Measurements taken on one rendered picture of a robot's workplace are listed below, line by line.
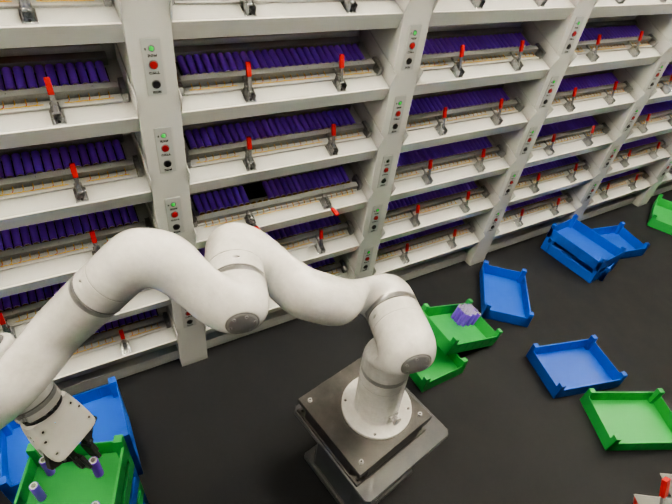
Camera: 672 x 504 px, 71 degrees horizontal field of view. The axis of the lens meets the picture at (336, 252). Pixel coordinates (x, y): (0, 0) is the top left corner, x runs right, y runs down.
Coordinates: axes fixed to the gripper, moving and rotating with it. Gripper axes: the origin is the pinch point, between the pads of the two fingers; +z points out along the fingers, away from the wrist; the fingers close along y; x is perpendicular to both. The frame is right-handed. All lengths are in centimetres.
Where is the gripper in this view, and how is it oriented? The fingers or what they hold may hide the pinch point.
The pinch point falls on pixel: (86, 455)
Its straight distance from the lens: 117.8
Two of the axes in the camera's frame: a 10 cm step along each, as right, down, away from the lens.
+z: 2.9, 8.1, 5.1
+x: -8.9, 0.3, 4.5
